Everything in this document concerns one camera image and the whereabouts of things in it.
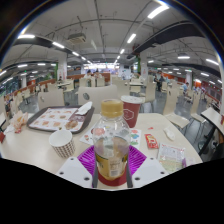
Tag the brown food tray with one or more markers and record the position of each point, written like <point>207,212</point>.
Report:
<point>50,119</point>

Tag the crumpled white tissue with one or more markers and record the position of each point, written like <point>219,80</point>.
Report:
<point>169,133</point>

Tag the clear yellow-capped drink bottle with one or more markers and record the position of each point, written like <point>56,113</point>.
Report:
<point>111,146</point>

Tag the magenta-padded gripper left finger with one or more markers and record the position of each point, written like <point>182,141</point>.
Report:
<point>85,160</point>

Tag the person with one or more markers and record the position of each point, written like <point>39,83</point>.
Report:
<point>159,81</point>

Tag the clear printed plastic packet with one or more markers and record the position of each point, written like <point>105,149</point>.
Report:
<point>170,157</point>

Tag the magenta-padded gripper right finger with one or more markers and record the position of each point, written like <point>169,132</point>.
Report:
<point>137,160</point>

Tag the white paper napkin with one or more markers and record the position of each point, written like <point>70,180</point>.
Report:
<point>84,108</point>

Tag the white patterned paper cup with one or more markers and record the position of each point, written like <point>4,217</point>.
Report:
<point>62,143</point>

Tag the red sauce packet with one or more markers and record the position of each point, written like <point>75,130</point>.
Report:
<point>151,141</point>

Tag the ceiling air conditioner unit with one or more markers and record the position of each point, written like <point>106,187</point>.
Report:
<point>76,38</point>

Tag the fried food piece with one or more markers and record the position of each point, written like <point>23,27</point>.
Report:
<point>71,125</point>

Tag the red paper cup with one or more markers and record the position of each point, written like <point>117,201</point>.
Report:
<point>132,111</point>

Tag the beige side table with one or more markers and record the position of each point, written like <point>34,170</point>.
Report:
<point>213,116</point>

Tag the crumpled clear plastic wrapper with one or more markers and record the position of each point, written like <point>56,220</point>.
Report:
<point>18,120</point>

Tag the group of ceiling lights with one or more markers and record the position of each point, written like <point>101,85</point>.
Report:
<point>156,11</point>

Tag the small red box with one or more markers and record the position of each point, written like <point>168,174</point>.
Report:
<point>2,137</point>

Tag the group of beige chairs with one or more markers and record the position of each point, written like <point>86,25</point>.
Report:
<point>148,91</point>

